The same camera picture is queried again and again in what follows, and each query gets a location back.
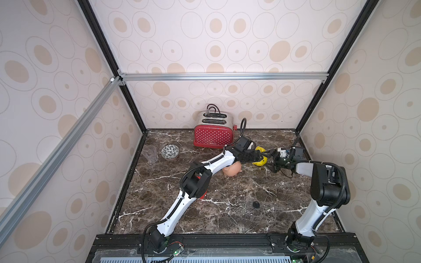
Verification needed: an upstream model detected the yellow piggy bank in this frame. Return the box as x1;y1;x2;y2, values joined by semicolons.
252;146;268;167

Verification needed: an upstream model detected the pink piggy bank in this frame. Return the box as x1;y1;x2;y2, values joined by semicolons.
222;162;242;177

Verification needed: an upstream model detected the red piggy bank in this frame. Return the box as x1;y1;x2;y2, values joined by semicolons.
196;175;208;199

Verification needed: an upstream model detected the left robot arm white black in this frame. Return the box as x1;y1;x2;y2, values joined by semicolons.
145;137;263;252

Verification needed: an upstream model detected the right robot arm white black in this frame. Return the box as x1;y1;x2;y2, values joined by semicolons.
263;146;350;252

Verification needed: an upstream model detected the red polka dot toaster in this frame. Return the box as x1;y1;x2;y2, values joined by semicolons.
194;110;237;149

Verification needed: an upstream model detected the patterned ceramic bowl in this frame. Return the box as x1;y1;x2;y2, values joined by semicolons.
161;144;180;160

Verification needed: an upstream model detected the clear plastic cup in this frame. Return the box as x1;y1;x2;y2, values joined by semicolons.
141;145;159;163

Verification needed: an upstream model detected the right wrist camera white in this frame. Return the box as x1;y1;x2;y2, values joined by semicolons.
277;147;290;158

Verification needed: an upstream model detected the black toaster cable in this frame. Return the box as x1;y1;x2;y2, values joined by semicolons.
203;103;223;116

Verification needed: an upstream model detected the aluminium rail back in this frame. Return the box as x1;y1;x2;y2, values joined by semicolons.
121;72;329;82

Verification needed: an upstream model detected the aluminium rail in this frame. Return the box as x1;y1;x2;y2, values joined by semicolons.
121;72;329;82
1;76;122;246

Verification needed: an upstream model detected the aluminium rail left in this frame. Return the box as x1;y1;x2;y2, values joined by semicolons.
1;76;122;246

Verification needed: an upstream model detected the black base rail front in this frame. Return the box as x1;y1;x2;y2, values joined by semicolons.
86;233;368;263

